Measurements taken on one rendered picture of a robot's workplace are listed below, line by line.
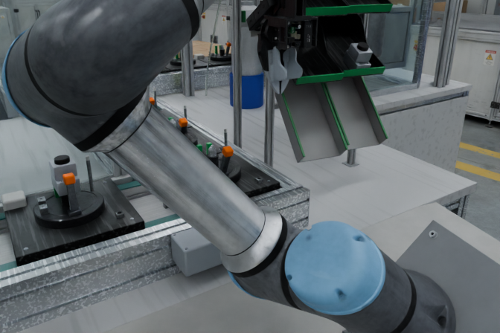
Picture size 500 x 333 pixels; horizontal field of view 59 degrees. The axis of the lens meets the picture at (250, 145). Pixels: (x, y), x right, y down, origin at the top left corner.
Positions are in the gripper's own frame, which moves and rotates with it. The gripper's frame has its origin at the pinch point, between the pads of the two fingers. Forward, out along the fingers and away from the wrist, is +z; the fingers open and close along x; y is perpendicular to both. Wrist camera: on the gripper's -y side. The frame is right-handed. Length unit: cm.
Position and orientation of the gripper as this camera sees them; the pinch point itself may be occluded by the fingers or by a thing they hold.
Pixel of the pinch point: (277, 86)
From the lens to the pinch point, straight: 90.0
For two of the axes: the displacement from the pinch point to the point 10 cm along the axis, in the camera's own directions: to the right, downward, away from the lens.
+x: 8.5, -2.0, 5.0
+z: 0.0, 9.3, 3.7
